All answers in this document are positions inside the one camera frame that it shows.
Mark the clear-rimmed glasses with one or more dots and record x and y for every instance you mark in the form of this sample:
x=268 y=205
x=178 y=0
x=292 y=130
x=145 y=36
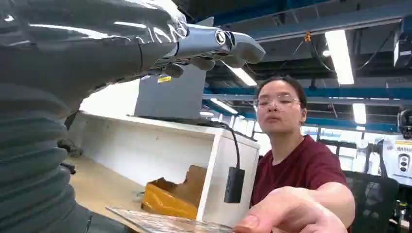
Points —
x=276 y=101

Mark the patterned card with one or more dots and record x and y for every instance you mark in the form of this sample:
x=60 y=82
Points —
x=167 y=222

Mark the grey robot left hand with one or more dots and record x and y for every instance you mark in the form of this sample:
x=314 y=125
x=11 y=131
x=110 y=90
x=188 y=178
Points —
x=80 y=48

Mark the black mesh office chair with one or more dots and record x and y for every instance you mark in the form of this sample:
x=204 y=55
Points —
x=373 y=199

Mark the person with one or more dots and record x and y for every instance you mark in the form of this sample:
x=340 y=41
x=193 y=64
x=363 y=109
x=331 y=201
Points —
x=299 y=167

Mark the white humanoid robot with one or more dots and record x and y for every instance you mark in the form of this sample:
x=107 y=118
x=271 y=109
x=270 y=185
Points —
x=397 y=157

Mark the black power adapter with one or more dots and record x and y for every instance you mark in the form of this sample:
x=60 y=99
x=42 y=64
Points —
x=234 y=185

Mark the black ceiling-mounted box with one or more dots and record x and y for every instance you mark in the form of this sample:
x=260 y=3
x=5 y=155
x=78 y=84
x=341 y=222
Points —
x=403 y=48

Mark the white open shelf box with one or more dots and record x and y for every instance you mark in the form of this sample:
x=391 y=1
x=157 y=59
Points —
x=145 y=151

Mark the yellow brown card box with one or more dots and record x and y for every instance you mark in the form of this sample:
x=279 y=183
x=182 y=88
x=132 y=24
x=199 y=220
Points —
x=167 y=201

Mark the long ceiling light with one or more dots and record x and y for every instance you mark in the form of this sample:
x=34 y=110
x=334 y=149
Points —
x=224 y=106
x=359 y=113
x=242 y=75
x=339 y=56

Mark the person's left hand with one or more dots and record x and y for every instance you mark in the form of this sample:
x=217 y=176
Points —
x=289 y=212

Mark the ribbed grey left arm sleeve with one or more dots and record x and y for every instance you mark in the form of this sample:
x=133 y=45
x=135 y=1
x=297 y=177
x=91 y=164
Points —
x=30 y=167

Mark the grey laptop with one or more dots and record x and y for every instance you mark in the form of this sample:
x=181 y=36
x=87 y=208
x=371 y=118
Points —
x=170 y=96

